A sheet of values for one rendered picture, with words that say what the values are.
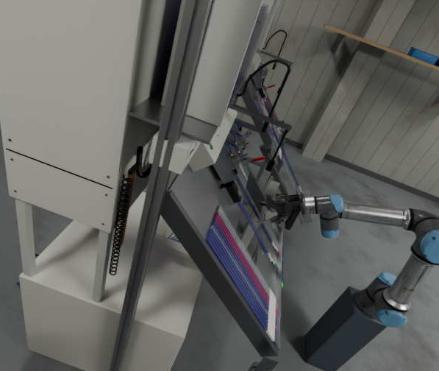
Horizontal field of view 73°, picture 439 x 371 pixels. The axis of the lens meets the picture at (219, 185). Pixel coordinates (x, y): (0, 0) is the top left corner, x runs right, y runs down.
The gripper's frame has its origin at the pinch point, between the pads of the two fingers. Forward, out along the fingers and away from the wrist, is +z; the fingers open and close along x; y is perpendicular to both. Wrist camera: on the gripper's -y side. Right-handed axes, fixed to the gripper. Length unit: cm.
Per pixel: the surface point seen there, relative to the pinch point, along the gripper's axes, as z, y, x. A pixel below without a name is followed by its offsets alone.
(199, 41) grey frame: -6, 75, 53
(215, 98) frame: -3, 62, 39
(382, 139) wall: -131, -116, -321
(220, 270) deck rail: 5, 16, 49
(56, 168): 41, 54, 49
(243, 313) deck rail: 1.3, -3.6, 49.1
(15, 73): 38, 78, 49
